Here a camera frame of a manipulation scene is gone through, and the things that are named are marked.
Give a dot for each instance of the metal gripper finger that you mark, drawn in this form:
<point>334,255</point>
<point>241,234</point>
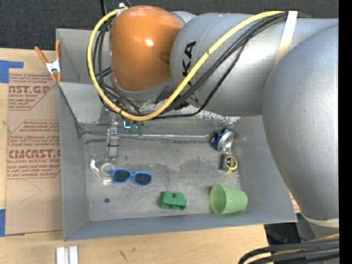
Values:
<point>113,150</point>
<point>112,133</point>

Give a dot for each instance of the clear glass cup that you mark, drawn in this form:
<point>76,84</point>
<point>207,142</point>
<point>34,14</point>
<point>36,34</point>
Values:
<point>102,170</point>

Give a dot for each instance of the blue sunglasses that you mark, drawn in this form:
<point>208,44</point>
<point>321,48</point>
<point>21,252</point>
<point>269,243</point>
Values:
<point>123,175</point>

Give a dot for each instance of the grey metal bin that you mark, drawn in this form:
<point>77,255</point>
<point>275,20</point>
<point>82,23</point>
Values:
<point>176,161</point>

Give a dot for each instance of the green toy block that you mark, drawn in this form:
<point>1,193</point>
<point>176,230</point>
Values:
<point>173,201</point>

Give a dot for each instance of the brown cardboard board red print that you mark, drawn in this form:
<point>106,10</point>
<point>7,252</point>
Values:
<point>33,197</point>

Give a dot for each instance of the blue and silver round object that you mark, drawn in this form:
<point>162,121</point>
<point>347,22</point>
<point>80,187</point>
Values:
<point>223,138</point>

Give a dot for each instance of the yellow and black tape measure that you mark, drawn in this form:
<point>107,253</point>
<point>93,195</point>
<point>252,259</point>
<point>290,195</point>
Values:
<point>230,163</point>

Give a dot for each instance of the light green plastic cup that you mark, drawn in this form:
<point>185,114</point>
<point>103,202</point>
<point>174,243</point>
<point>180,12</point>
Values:
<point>228,200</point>

